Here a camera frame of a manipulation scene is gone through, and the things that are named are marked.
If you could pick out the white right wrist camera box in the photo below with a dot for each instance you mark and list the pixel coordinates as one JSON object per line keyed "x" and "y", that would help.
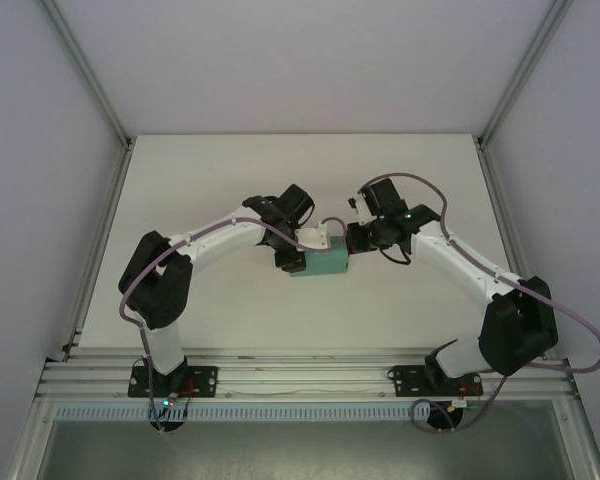
{"x": 361, "y": 207}

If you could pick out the aluminium table side rail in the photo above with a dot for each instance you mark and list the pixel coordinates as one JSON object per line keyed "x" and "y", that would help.
{"x": 111, "y": 200}
{"x": 495, "y": 200}

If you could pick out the small green circuit board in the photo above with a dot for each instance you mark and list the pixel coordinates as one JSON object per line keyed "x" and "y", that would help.
{"x": 467, "y": 404}
{"x": 168, "y": 401}

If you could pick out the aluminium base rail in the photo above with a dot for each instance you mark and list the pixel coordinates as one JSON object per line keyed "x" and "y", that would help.
{"x": 305, "y": 372}

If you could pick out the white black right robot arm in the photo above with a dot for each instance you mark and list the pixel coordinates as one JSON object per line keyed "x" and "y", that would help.
{"x": 520, "y": 325}

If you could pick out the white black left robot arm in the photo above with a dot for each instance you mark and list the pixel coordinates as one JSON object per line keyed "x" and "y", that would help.
{"x": 155, "y": 285}

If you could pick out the aluminium frame post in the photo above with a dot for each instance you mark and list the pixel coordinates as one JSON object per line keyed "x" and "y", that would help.
{"x": 522, "y": 70}
{"x": 88, "y": 70}

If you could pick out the grey metal sheet panel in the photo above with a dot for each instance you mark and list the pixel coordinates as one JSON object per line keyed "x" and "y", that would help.
{"x": 305, "y": 450}

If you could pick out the green paper box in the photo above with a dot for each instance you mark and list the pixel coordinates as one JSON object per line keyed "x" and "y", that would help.
{"x": 325, "y": 265}

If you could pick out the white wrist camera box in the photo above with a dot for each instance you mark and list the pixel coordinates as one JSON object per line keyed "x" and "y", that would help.
{"x": 312, "y": 238}
{"x": 361, "y": 207}

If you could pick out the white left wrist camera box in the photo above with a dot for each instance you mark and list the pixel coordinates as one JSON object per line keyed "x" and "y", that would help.
{"x": 312, "y": 238}

